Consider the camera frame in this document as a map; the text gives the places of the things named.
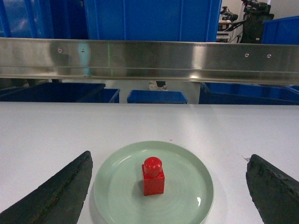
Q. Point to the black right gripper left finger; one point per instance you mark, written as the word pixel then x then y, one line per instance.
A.
pixel 59 200

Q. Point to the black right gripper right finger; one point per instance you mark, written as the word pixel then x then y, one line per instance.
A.
pixel 274 193

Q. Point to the red toy block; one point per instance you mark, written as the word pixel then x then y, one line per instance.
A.
pixel 153 176

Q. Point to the green round plate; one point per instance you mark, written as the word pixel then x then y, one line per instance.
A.
pixel 118 188

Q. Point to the blue bin floor left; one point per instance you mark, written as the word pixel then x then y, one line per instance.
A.
pixel 64 93

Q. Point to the blue bin floor right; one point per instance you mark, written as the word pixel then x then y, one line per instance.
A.
pixel 244 94

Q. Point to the small blue bin floor centre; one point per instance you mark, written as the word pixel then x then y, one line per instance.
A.
pixel 156 97

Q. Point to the large blue bin upper left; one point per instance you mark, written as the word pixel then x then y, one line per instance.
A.
pixel 46 19

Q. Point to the large blue bin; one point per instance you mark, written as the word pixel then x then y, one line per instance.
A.
pixel 46 19
pixel 153 20

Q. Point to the black robot in background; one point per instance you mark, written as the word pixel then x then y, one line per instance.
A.
pixel 248 29

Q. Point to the large blue bin upper right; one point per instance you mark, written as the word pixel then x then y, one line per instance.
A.
pixel 153 20

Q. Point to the stainless steel shelf rail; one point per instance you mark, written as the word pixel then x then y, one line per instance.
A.
pixel 138 60

